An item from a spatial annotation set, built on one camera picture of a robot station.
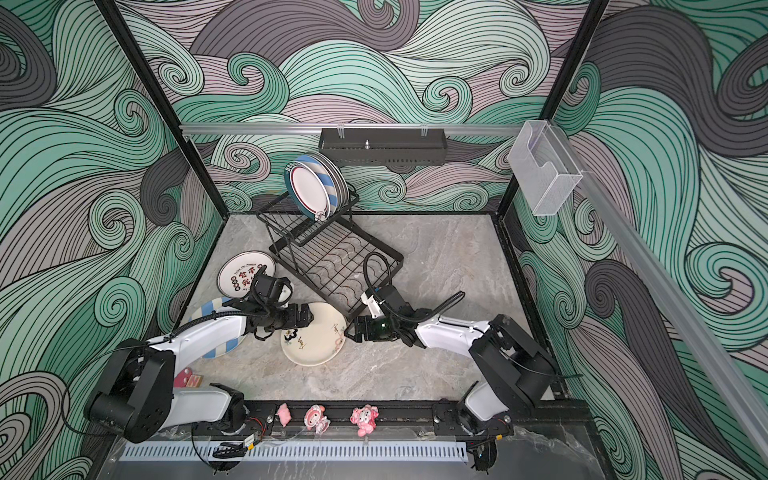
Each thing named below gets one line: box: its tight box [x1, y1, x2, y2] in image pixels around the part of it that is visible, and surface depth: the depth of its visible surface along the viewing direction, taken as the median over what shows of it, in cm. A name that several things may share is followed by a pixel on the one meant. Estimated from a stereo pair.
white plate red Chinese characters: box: [216, 250, 277, 299], surface depth 103 cm
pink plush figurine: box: [350, 404, 379, 437], surface depth 72 cm
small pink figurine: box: [275, 402, 292, 427], surface depth 74 cm
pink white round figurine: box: [303, 404, 331, 434], surface depth 73 cm
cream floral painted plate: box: [281, 302, 347, 366], surface depth 87 cm
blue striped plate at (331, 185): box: [296, 155, 339, 218], surface depth 84 cm
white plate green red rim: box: [284, 161, 332, 221], surface depth 92 cm
